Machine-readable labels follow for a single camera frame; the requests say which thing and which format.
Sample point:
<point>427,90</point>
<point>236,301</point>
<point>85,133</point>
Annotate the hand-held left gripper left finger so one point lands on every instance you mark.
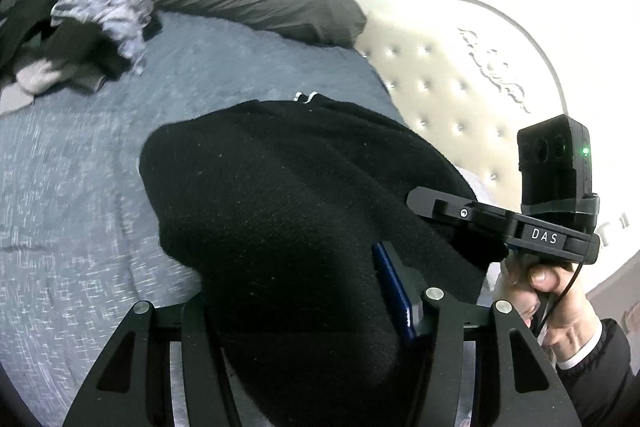
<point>200,332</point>

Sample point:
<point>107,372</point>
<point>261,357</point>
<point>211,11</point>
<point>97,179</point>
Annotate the black sweater white trim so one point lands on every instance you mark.
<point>300,207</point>

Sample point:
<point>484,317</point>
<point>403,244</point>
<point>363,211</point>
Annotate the person's right forearm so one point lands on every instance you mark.
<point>600,377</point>

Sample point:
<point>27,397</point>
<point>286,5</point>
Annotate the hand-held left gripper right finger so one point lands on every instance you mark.
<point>395,287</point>

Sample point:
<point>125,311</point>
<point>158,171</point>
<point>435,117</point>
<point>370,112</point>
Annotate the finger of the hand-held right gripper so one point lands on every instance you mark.
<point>485,244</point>
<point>450,209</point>

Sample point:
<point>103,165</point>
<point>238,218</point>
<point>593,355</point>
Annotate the cream tufted headboard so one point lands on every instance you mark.
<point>450,82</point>

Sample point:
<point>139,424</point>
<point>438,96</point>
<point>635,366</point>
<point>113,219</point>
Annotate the person's right hand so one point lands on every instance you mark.
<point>560,312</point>

